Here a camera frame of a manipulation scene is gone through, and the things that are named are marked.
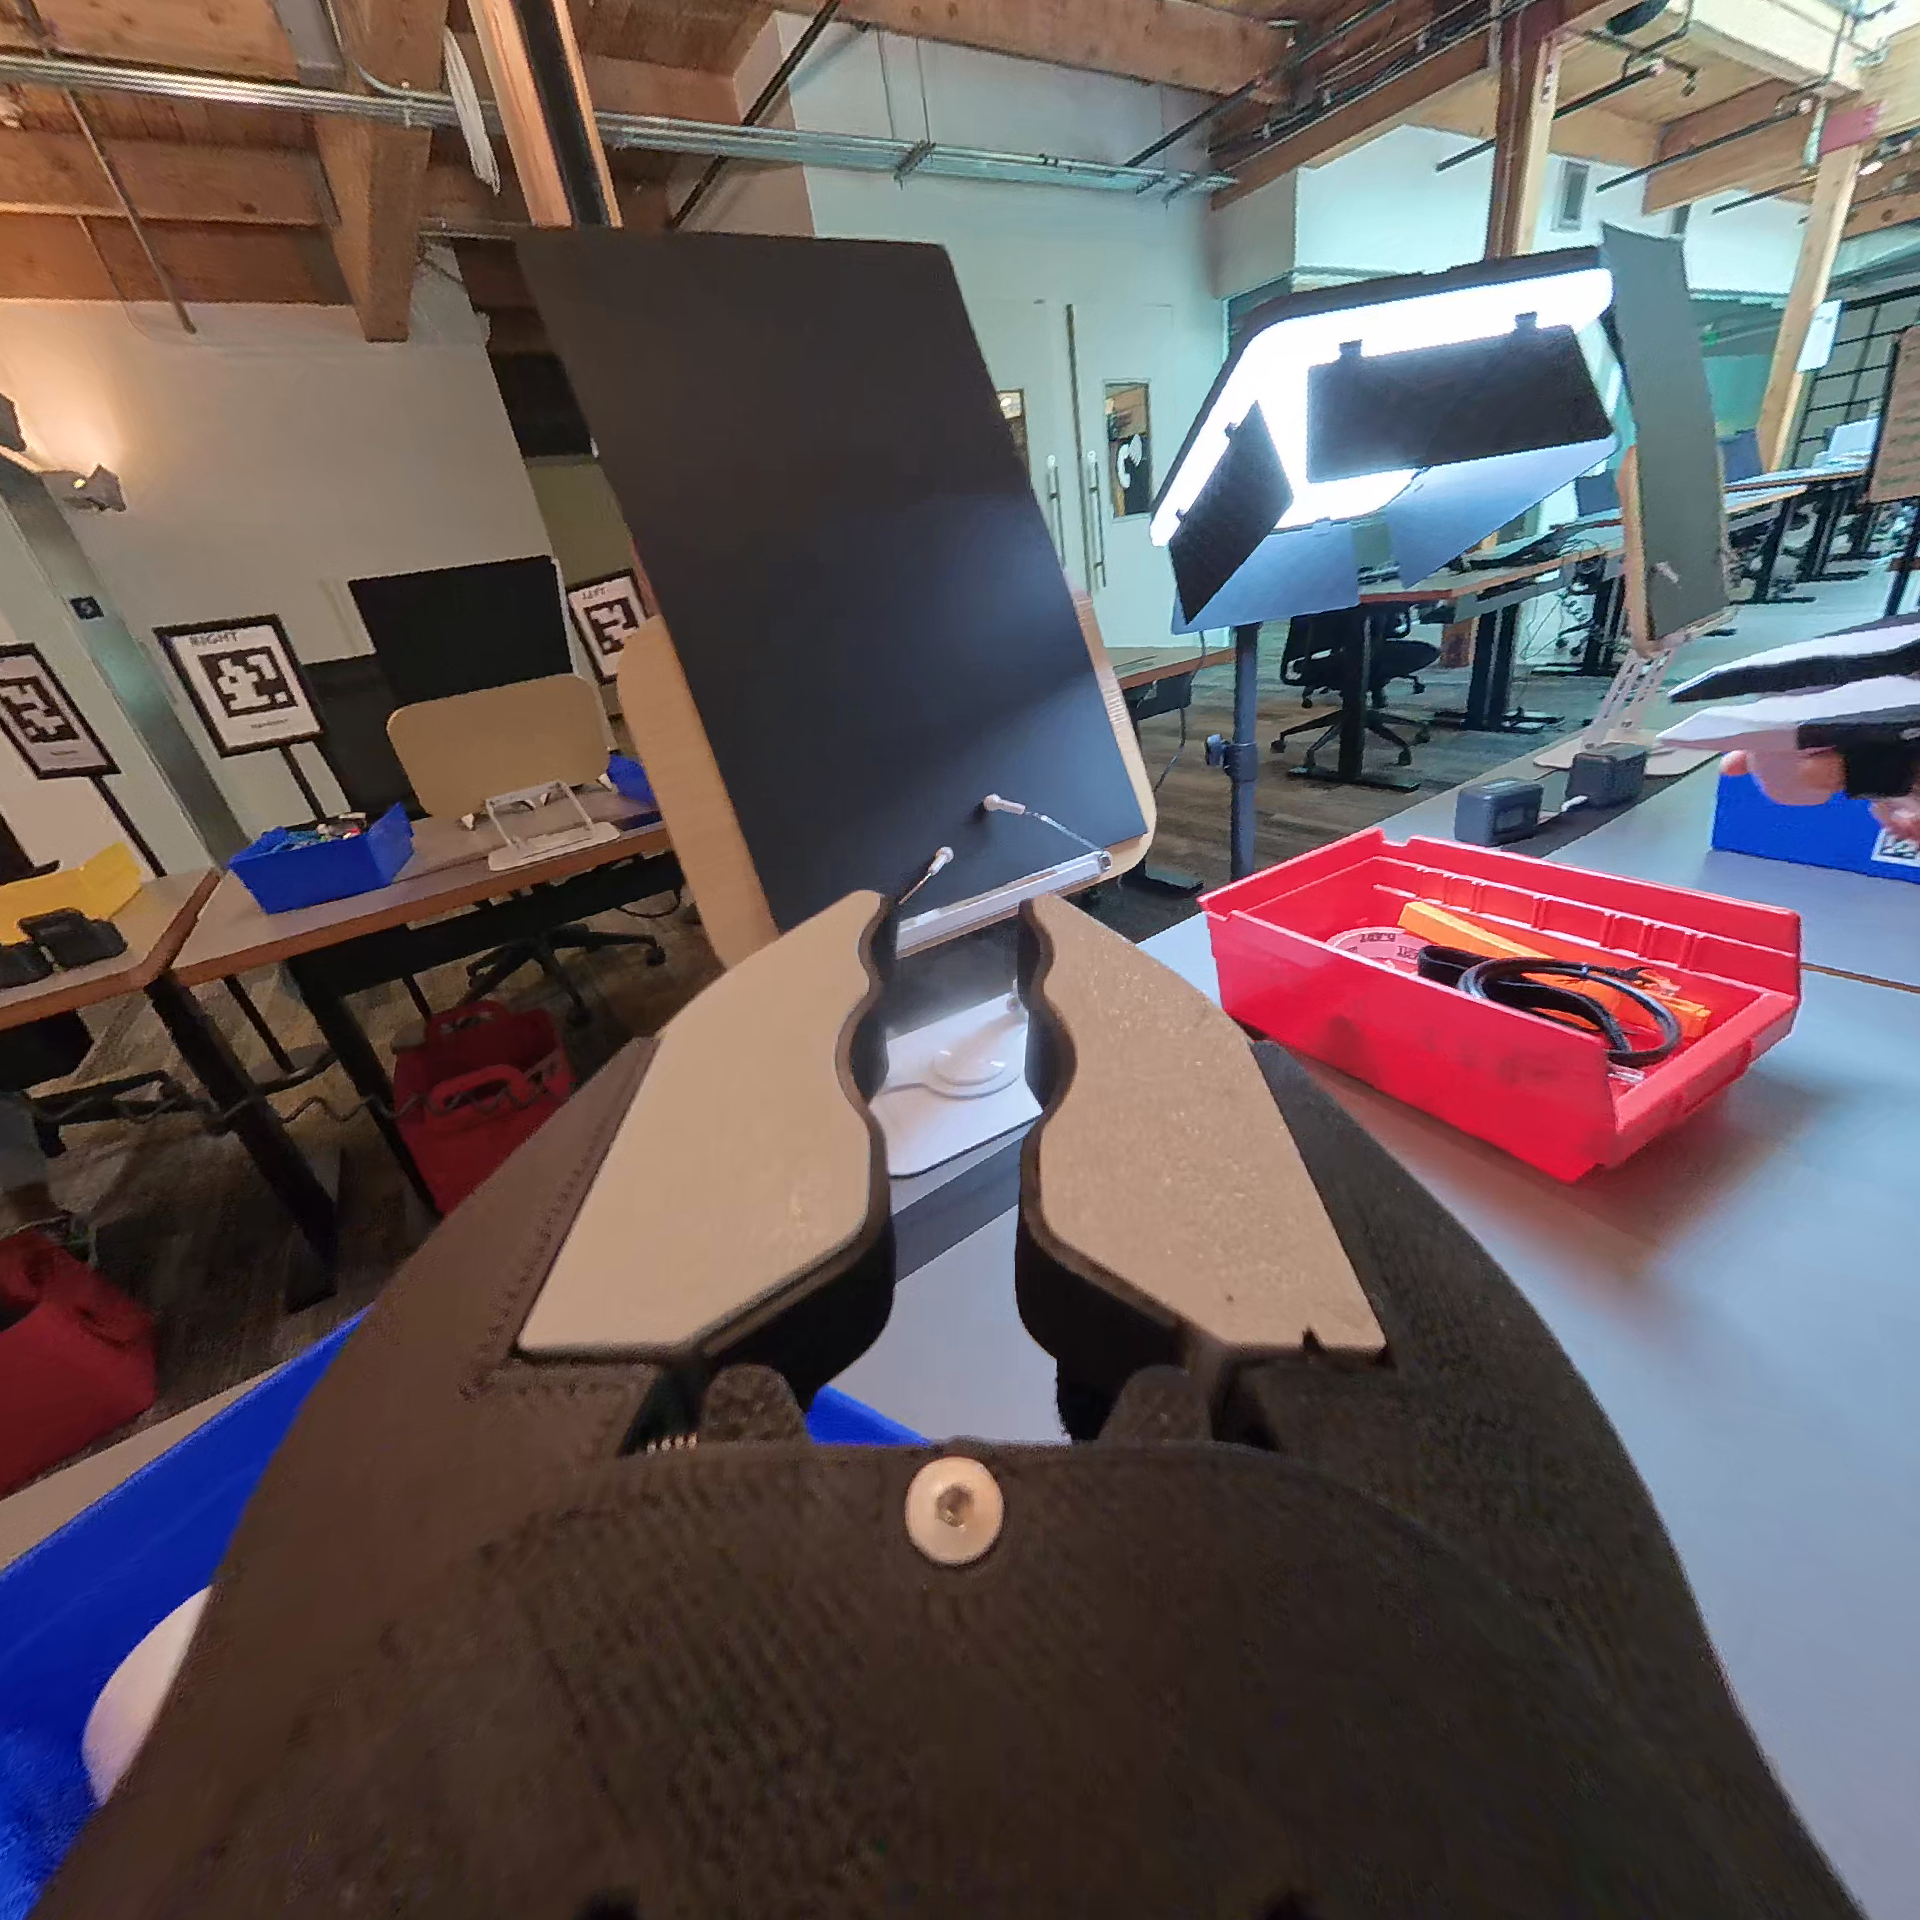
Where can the black office chair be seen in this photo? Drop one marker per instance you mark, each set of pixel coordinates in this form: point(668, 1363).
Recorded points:
point(1349, 661)

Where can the black board with wooden back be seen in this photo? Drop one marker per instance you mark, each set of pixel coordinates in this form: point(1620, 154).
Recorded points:
point(1665, 422)
point(493, 744)

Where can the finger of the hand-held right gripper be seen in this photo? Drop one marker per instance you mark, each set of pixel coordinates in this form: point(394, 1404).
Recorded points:
point(1829, 661)
point(1786, 715)

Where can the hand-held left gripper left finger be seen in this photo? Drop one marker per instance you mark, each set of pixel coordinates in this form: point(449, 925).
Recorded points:
point(720, 1186)

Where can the studio light panel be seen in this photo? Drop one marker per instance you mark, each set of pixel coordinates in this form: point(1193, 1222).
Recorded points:
point(1440, 406)

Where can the red plastic bin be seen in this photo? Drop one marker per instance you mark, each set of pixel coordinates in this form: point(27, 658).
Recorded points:
point(1424, 1067)

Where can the brown notice board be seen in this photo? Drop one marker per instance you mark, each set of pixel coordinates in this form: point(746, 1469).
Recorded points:
point(1897, 422)

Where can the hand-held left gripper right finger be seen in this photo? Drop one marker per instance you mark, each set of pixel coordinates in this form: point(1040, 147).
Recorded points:
point(1185, 1186)

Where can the small yellow bin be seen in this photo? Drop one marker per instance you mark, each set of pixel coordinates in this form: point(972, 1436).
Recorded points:
point(82, 878)

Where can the dark wall poster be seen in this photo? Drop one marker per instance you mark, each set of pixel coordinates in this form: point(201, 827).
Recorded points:
point(1124, 452)

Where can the black light stand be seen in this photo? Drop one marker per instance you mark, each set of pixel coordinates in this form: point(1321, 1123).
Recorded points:
point(1242, 751)

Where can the wooden desk with black legs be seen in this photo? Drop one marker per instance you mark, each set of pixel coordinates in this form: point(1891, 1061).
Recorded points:
point(89, 990)
point(451, 886)

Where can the red bag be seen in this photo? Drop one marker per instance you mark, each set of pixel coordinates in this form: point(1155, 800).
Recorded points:
point(67, 1349)

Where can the wooden office desk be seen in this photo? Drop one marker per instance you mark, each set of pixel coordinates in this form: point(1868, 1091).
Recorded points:
point(1499, 579)
point(1148, 669)

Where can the orange plastic strip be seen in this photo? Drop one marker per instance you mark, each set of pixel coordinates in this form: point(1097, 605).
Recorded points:
point(1469, 926)

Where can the tape roll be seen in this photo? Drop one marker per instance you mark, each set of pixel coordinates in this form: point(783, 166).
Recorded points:
point(1364, 946)

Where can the black board on white stand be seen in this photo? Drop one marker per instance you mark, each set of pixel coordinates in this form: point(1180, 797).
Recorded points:
point(826, 570)

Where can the small grey box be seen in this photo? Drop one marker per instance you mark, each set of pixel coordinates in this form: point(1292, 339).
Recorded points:
point(1604, 779)
point(1497, 812)

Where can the blue plastic bin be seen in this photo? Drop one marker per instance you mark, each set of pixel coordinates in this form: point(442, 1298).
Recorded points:
point(89, 1576)
point(1786, 832)
point(322, 869)
point(633, 780)

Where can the small marker sign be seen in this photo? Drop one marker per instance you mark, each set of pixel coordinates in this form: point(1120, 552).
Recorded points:
point(609, 622)
point(36, 715)
point(241, 682)

